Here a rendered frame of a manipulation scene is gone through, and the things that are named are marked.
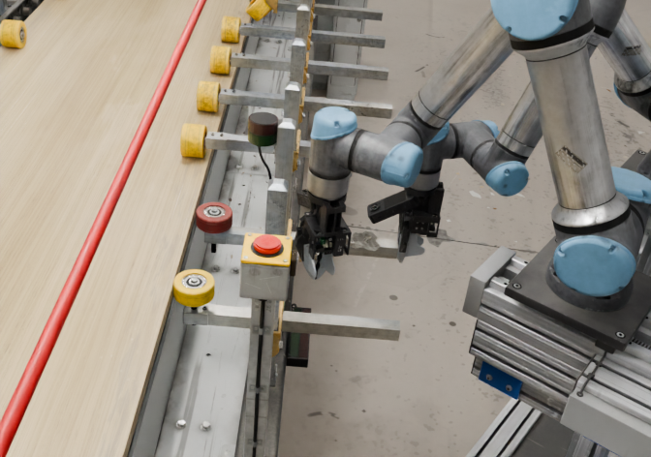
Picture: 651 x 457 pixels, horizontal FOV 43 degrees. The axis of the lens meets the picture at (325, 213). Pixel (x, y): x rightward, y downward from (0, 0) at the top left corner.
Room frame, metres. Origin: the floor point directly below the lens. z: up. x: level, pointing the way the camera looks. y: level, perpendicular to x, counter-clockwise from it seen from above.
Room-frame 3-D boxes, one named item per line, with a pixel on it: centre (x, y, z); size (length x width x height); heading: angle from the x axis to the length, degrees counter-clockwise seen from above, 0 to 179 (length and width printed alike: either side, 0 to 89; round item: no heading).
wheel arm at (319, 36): (2.50, 0.12, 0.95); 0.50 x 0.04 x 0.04; 92
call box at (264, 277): (0.95, 0.08, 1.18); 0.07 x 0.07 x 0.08; 2
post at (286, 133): (1.46, 0.10, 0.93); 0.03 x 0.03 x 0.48; 2
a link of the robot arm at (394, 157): (1.23, -0.10, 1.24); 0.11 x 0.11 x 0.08; 68
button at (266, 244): (0.95, 0.08, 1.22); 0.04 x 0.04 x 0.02
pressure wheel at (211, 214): (1.50, 0.24, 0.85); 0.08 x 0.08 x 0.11
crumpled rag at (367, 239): (1.51, -0.09, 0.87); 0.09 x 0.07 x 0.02; 92
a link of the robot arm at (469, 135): (1.54, -0.30, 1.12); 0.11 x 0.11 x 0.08; 23
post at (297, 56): (1.96, 0.11, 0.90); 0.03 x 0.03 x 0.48; 2
